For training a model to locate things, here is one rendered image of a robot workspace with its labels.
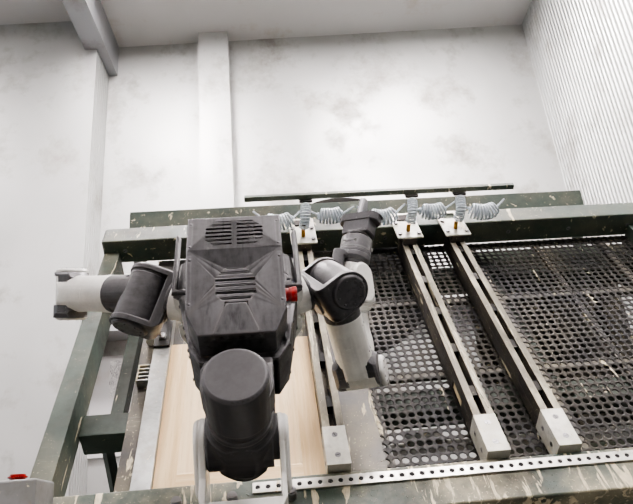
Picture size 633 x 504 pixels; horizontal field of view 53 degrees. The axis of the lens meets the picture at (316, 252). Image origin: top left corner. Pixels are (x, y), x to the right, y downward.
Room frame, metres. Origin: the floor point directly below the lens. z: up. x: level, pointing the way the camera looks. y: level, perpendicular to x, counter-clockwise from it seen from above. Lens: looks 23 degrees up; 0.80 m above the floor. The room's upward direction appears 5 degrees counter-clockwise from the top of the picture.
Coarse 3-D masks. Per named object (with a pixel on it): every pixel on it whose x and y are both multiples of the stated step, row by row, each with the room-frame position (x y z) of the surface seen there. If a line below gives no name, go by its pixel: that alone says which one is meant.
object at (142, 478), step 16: (160, 352) 1.91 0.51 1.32; (160, 368) 1.87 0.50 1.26; (160, 384) 1.83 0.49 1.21; (160, 400) 1.80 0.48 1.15; (144, 416) 1.76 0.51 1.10; (160, 416) 1.77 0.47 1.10; (144, 432) 1.73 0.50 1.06; (144, 448) 1.70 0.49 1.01; (144, 464) 1.67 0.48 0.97; (144, 480) 1.64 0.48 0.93
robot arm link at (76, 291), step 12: (60, 276) 1.42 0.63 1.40; (72, 276) 1.41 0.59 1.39; (84, 276) 1.40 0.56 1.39; (96, 276) 1.38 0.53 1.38; (108, 276) 1.37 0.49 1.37; (60, 288) 1.41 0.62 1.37; (72, 288) 1.39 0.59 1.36; (84, 288) 1.38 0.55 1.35; (96, 288) 1.36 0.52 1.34; (60, 300) 1.42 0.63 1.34; (72, 300) 1.40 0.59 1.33; (84, 300) 1.39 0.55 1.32; (96, 300) 1.37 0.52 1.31; (60, 312) 1.45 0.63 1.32; (72, 312) 1.44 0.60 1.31; (84, 312) 1.48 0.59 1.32; (108, 312) 1.41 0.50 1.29
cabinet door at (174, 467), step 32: (192, 384) 1.87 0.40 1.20; (288, 384) 1.88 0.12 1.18; (192, 416) 1.80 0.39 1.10; (288, 416) 1.81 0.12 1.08; (160, 448) 1.73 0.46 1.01; (192, 448) 1.74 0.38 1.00; (320, 448) 1.74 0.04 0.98; (160, 480) 1.67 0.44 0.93; (192, 480) 1.67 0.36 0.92; (224, 480) 1.68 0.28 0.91
